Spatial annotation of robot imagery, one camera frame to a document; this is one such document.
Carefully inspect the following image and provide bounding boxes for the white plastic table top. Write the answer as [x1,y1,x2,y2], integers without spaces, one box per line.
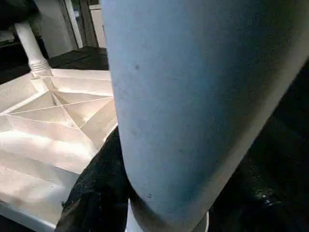
[0,68,119,231]

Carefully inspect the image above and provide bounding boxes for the white plastic table leg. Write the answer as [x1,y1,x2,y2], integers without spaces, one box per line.
[100,0,309,232]
[14,20,52,78]

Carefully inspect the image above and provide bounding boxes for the white cabinet with glass doors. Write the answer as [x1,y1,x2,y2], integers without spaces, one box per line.
[63,0,108,49]

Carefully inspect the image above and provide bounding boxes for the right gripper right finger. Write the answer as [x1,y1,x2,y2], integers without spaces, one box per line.
[207,63,309,232]

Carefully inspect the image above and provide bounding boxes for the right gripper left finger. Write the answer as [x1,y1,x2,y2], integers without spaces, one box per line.
[54,128,132,232]

